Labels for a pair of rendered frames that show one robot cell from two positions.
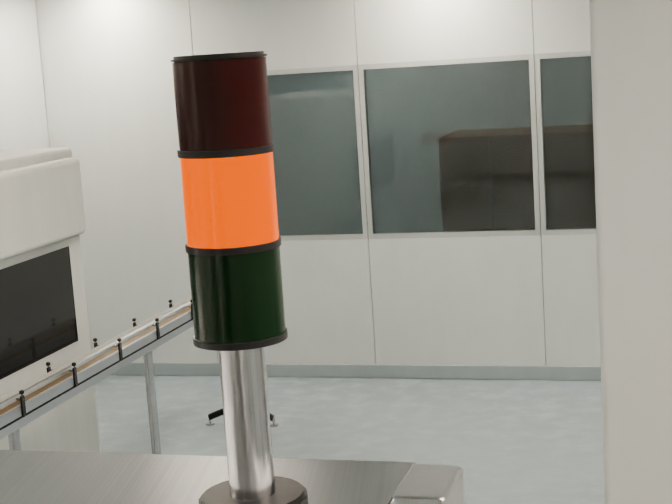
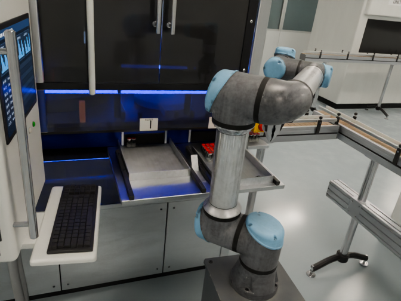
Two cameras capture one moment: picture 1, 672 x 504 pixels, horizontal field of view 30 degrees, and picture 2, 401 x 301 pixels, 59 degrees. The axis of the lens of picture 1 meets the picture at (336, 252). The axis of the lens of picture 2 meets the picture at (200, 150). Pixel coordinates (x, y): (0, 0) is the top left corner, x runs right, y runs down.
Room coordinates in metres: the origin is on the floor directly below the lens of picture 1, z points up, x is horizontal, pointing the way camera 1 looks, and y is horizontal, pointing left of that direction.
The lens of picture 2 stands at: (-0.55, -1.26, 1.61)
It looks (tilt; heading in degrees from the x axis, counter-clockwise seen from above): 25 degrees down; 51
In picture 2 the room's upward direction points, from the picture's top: 6 degrees clockwise
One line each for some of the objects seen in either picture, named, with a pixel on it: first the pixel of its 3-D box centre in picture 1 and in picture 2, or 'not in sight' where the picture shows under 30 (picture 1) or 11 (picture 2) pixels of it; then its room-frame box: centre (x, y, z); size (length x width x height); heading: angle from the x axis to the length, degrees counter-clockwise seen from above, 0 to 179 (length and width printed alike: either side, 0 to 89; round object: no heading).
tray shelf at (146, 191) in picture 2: not in sight; (191, 166); (0.33, -0.12, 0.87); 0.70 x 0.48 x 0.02; 163
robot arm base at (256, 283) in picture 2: not in sight; (256, 269); (0.15, -0.73, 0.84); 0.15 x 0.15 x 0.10
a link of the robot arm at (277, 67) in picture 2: not in sight; (281, 68); (0.42, -0.45, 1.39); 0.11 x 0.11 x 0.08; 29
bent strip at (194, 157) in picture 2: not in sight; (198, 168); (0.30, -0.20, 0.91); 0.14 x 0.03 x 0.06; 73
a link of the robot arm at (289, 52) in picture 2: not in sight; (283, 63); (0.49, -0.39, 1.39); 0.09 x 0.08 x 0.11; 29
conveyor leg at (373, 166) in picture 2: not in sight; (357, 212); (1.41, -0.43, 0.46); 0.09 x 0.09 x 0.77; 73
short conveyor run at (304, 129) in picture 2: not in sight; (286, 125); (1.10, 0.00, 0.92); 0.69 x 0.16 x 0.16; 163
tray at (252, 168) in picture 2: not in sight; (230, 163); (0.48, -0.21, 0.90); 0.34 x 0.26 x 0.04; 73
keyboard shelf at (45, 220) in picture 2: not in sight; (59, 220); (-0.27, -0.14, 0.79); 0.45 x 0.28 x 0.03; 66
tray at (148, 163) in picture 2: not in sight; (151, 156); (0.18, 0.00, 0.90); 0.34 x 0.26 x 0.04; 73
